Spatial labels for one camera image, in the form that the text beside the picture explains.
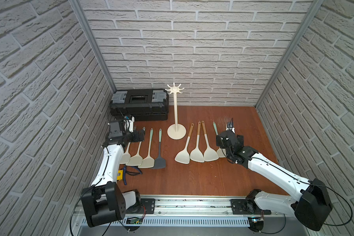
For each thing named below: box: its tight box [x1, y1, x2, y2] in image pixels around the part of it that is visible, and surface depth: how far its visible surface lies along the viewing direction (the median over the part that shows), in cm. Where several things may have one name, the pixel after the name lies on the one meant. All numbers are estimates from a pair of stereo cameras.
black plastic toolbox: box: [109, 88, 170, 121], surface depth 102 cm
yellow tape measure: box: [116, 169, 124, 181], surface depth 84 cm
